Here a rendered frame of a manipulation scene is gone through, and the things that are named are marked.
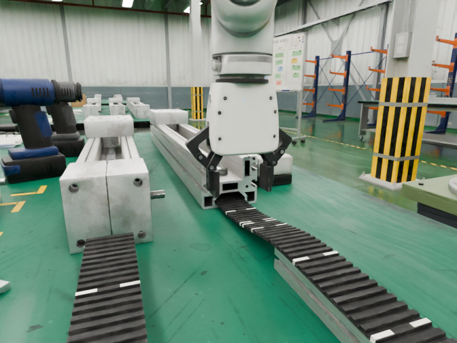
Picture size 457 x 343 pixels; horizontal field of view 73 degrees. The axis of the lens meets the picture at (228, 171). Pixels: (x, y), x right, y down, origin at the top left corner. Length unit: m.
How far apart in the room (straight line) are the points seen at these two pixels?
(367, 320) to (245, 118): 0.28
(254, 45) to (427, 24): 3.34
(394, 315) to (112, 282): 0.22
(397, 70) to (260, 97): 3.42
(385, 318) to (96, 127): 0.69
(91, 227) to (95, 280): 0.12
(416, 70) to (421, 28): 0.37
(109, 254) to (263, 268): 0.16
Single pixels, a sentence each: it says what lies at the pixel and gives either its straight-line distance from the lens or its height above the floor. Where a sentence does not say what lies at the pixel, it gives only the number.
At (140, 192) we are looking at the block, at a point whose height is 0.85.
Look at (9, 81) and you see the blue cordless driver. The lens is 0.80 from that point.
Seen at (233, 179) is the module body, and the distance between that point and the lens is 0.54.
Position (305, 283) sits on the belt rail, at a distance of 0.31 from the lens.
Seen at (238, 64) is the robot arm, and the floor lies 1.00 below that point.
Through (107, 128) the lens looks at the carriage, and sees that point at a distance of 0.80.
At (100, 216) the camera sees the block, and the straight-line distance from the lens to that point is 0.41.
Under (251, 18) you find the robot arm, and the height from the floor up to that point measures 1.05.
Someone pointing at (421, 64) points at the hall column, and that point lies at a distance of 3.67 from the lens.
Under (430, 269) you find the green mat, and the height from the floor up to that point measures 0.78.
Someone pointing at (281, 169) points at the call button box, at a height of 0.81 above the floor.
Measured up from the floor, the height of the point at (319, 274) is 0.81.
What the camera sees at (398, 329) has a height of 0.81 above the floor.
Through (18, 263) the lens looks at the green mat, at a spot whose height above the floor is 0.78.
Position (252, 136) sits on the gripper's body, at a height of 0.91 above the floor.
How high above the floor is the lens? 0.97
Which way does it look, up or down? 15 degrees down
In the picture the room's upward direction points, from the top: straight up
